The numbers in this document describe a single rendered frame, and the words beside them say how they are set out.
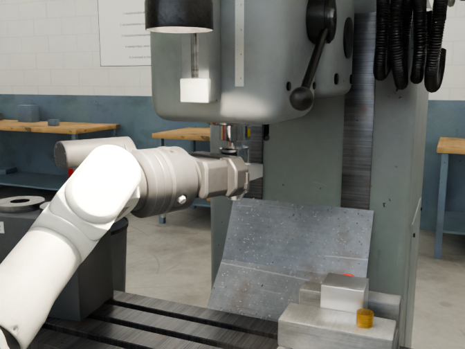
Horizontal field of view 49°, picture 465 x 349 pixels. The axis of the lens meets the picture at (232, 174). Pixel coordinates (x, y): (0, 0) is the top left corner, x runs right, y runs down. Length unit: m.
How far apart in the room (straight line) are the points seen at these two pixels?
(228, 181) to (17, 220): 0.44
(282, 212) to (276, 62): 0.55
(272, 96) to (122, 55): 5.40
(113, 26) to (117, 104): 0.87
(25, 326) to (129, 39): 5.53
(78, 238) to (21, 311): 0.09
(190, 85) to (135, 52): 5.28
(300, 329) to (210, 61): 0.37
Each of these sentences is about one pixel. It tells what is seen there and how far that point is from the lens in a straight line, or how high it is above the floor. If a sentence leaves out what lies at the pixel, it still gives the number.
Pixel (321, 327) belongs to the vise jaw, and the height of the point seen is 1.05.
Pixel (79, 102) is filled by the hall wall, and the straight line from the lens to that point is 6.39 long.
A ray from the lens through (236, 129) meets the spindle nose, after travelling 0.74.
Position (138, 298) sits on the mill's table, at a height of 0.94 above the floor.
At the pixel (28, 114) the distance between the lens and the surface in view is 6.50.
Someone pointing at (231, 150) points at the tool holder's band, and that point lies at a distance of 0.75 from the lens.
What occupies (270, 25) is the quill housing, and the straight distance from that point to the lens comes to 0.65.
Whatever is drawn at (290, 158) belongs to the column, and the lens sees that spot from 1.13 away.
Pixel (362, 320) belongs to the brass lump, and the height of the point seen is 1.06.
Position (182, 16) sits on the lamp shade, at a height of 1.43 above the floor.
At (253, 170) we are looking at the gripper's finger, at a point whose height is 1.24.
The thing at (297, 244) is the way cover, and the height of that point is 1.02.
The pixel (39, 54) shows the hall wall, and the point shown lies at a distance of 6.80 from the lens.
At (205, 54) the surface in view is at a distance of 0.64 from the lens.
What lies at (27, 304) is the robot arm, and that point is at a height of 1.16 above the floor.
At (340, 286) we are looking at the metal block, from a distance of 0.75.
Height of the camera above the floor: 1.37
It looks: 10 degrees down
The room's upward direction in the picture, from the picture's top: straight up
